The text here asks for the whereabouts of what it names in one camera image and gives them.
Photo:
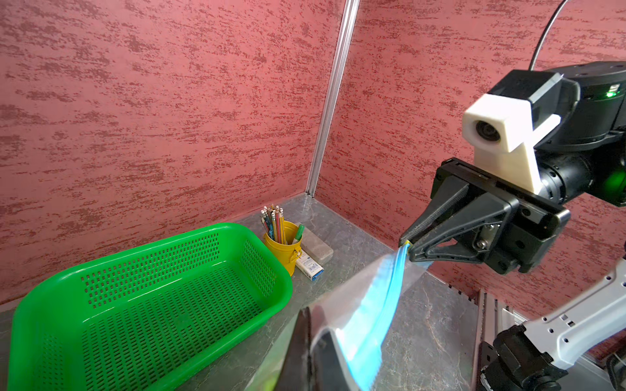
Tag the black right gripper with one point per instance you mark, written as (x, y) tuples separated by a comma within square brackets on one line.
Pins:
[(474, 217)]

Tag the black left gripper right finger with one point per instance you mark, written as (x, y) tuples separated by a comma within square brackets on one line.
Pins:
[(329, 370)]

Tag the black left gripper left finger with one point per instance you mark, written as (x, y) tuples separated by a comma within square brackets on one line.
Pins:
[(295, 373)]

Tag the spare clear zipper bag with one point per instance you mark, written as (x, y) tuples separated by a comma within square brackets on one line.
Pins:
[(359, 313)]

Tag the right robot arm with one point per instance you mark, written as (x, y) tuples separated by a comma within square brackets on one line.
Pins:
[(584, 154)]

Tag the blue white small box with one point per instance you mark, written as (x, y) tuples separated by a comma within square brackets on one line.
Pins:
[(311, 268)]

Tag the yellow pencil cup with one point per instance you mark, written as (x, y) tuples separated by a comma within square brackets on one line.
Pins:
[(287, 254)]

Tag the green plastic perforated basket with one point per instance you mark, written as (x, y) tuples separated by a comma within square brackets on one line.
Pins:
[(147, 318)]

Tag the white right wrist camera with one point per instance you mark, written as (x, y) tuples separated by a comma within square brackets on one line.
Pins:
[(505, 124)]

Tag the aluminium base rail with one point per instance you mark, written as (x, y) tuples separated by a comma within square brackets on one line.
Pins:
[(495, 316)]

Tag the aluminium right corner post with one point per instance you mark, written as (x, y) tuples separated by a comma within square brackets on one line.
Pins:
[(347, 27)]

